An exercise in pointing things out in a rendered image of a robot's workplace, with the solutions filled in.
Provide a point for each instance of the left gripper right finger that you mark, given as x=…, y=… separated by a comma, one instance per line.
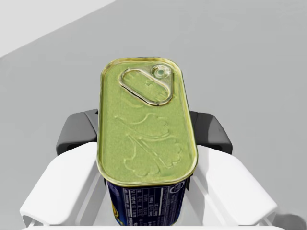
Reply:
x=230, y=177

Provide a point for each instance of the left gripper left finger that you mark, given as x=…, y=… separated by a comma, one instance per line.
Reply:
x=64, y=172

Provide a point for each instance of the green and blue rectangular can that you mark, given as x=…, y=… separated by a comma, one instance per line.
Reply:
x=146, y=127

